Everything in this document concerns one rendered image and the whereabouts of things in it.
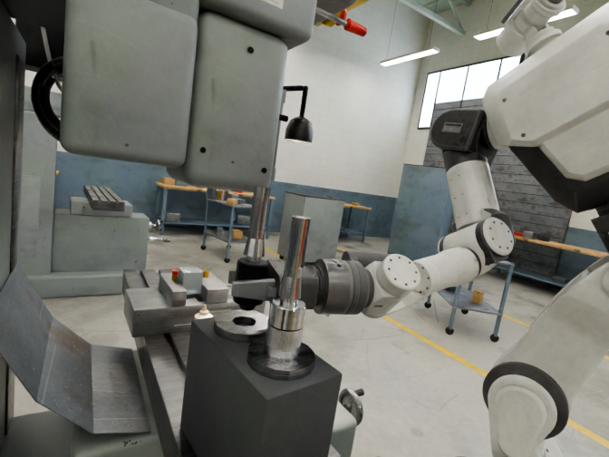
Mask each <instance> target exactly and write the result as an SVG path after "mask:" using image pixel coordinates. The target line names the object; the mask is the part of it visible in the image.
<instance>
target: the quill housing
mask: <svg viewBox="0 0 609 457"><path fill-rule="evenodd" d="M286 60H287V46H286V44H285V42H284V41H283V40H282V39H280V38H278V37H276V36H274V35H271V34H268V33H265V32H263V31H260V30H258V29H256V28H254V27H251V26H249V25H246V24H242V23H239V22H238V21H235V20H233V19H230V18H228V17H225V16H223V15H219V14H217V13H214V12H210V11H206V12H203V13H201V14H199V15H198V41H197V51H196V60H195V69H194V78H193V87H192V97H191V106H190V115H189V125H188V142H187V151H186V159H185V162H184V163H183V164H182V165H181V166H180V167H177V168H171V167H167V172H168V174H169V175H170V177H172V178H173V179H175V180H180V181H182V182H185V183H187V184H189V185H193V186H200V187H208V188H216V189H224V190H239V191H247V192H254V187H255V186H262V187H269V185H270V182H271V175H272V169H273V161H274V155H275V148H276V135H277V128H278V122H279V114H280V108H281V101H282V94H283V87H284V80H285V68H286Z"/></svg>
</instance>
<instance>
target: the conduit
mask: <svg viewBox="0 0 609 457"><path fill-rule="evenodd" d="M55 73H59V74H60V75H61V74H63V56H62V57H61V56H60V57H57V58H55V59H54V58H53V59H52V60H51V61H50V62H48V63H45V64H44V65H43V66H41V68H40V70H38V72H37V73H36V75H35V77H34V80H33V82H32V86H31V88H32V89H31V96H32V97H31V103H32V105H33V109H34V113H35V115H36V116H37V118H38V120H39V122H40V123H41V125H43V128H44V129H45V130H46V131H47V132H48V134H50V135H52V137H54V138H55V139H56V140H58V141H60V120H59V118H58V117H56V115H55V113H54V112H53V109H52V106H51V103H50V91H51V90H52V87H53V85H54V84H55V83H56V80H55V79H54V78H53V75H54V74H55Z"/></svg>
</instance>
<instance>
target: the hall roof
mask: <svg viewBox="0 0 609 457"><path fill-rule="evenodd" d="M399 1H401V2H403V3H404V4H406V5H408V6H409V7H411V8H413V9H414V10H416V11H418V12H420V13H421V14H423V15H426V16H427V17H429V18H430V19H431V20H433V19H434V21H435V22H437V23H438V24H441V25H443V26H444V27H446V28H448V29H449V30H451V31H452V32H454V33H455V34H458V35H459V36H464V35H465V33H466V31H464V30H463V27H462V25H461V22H460V20H459V16H458V14H457V11H456V9H455V7H457V6H459V5H465V6H470V5H471V1H473V0H438V2H437V0H399ZM436 5H437V6H436ZM435 9H436V12H435ZM450 9H452V12H453V14H454V16H455V18H456V21H457V23H458V26H459V27H457V26H456V25H454V24H453V23H451V22H449V21H448V20H446V19H444V18H443V17H441V16H439V15H437V14H439V13H442V12H444V11H447V10H450ZM434 15H435V16H434Z"/></svg>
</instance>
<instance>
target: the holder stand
mask: <svg viewBox="0 0 609 457"><path fill-rule="evenodd" d="M267 322H268V316H265V315H263V314H261V313H258V312H257V311H246V310H241V309H240V310H229V311H226V312H222V313H220V314H219V315H217V316H214V317H208V318H201V319H195V320H192V322H191V328H190V338H189V346H188V361H187V371H186V379H185V387H184V395H183V405H182V413H181V421H180V428H181V429H182V431H183V433H184V434H185V435H186V437H187V439H188V442H189V443H190V445H191V447H192V449H193V450H194V452H195V454H196V455H197V457H328V453H329V449H330V443H331V438H332V433H333V427H334V418H335V413H336V407H337V403H338V397H339V392H340V387H341V381H342V376H343V375H342V373H341V372H339V371H338V370H337V369H335V368H334V367H332V366H331V365H329V364H328V363H327V362H325V360H323V359H322V358H321V357H319V356H318V355H316V354H315V353H314V351H313V350H312V349H311V348H310V347H309V346H308V345H306V344H304V343H302V342H301V346H300V352H299V356H298V357H297V358H296V359H293V360H289V361H281V360H276V359H274V358H271V357H269V356H268V355H267V354H266V353H265V351H264V347H265V340H266V329H267Z"/></svg>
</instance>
